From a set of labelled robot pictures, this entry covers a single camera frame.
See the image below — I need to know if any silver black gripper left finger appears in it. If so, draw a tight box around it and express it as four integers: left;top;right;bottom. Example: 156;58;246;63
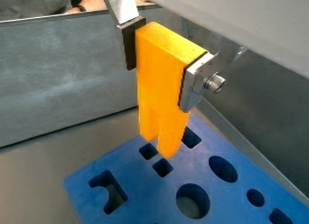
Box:
104;0;146;70

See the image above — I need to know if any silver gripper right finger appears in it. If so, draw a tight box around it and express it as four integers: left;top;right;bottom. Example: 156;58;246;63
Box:
179;44;247;113

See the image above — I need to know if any yellow double-square peg object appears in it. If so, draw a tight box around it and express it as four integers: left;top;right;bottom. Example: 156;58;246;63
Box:
135;22;206;158

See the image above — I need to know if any person in grey shirt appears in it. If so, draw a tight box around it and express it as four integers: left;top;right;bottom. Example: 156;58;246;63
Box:
0;0;155;22

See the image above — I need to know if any blue shape-sorting board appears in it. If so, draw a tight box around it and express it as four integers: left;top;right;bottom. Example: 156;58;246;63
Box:
63;117;309;224

